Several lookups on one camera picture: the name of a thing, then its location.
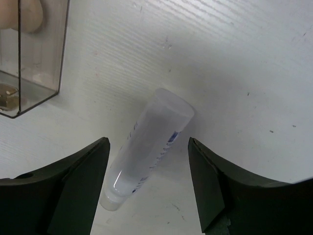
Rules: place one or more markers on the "clear white cosmetic tube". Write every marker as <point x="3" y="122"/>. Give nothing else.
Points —
<point x="152" y="136"/>

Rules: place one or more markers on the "clear right organizer bin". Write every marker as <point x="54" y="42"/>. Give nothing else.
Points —
<point x="31" y="63"/>

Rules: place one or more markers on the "beige makeup sponge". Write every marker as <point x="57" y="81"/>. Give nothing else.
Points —
<point x="31" y="15"/>

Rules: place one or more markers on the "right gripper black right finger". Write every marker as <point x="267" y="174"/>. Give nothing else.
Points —
<point x="234" y="201"/>

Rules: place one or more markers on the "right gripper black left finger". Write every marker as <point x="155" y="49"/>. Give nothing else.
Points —
<point x="58" y="199"/>

